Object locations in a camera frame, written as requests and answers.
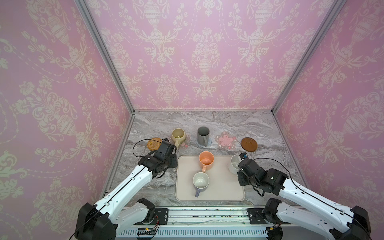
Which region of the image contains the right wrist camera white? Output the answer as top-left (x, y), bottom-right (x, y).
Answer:
top-left (239, 153), bottom-right (248, 161)

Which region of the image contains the pink flower coaster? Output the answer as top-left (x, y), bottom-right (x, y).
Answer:
top-left (178, 135), bottom-right (191, 149)
top-left (215, 132), bottom-right (237, 150)

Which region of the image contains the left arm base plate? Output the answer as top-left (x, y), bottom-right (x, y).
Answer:
top-left (151, 208), bottom-right (169, 225)

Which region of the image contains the blue grey round coaster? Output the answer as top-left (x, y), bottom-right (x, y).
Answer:
top-left (196, 136), bottom-right (212, 148)

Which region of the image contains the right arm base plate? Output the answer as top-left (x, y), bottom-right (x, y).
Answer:
top-left (247, 208), bottom-right (267, 225)

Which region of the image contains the aluminium front rail frame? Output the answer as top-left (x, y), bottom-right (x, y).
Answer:
top-left (78, 205), bottom-right (343, 240)

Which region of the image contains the white mug purple handle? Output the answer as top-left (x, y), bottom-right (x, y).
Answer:
top-left (193, 172), bottom-right (210, 198)

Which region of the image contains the woven tan coaster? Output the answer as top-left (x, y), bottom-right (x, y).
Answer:
top-left (147, 138), bottom-right (162, 151)

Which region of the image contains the dark grey mug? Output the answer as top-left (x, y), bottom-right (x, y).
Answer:
top-left (197, 127), bottom-right (210, 147)

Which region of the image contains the corner aluminium post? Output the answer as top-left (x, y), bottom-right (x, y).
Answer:
top-left (74, 0), bottom-right (135, 115)
top-left (271, 0), bottom-right (347, 116)

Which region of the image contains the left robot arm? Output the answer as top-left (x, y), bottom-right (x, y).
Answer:
top-left (70, 139), bottom-right (178, 240)

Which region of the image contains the orange pink mug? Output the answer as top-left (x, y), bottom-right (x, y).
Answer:
top-left (199, 151), bottom-right (215, 173)

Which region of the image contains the brown wooden coaster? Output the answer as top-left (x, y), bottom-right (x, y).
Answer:
top-left (241, 137), bottom-right (258, 152)

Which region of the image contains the yellow-green mug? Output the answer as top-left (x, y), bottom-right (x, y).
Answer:
top-left (171, 129), bottom-right (187, 148)

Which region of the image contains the left corner aluminium post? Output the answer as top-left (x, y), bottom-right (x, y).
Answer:
top-left (74, 0), bottom-right (135, 115)

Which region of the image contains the right corner aluminium post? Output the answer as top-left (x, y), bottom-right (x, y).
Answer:
top-left (271, 0), bottom-right (347, 116)

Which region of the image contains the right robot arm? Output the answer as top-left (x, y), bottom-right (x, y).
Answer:
top-left (237, 153), bottom-right (372, 240)

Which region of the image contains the beige serving tray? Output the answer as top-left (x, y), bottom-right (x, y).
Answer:
top-left (176, 156), bottom-right (246, 202)

